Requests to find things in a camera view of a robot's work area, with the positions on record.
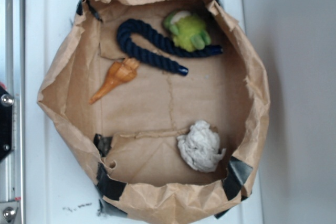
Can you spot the green plush animal toy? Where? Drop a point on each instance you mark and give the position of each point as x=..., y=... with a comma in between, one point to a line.
x=188, y=30

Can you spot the brown paper bag tray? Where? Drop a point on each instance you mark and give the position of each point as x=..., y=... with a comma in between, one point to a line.
x=126, y=141

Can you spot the orange plastic toy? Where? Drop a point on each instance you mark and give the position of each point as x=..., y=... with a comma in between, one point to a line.
x=119, y=73

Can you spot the crumpled white paper ball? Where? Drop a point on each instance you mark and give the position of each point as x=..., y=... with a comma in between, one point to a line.
x=200, y=147

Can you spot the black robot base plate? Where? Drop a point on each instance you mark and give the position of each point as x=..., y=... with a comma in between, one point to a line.
x=6, y=130

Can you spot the metal frame rail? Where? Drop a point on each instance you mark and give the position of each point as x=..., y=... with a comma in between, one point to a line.
x=12, y=76

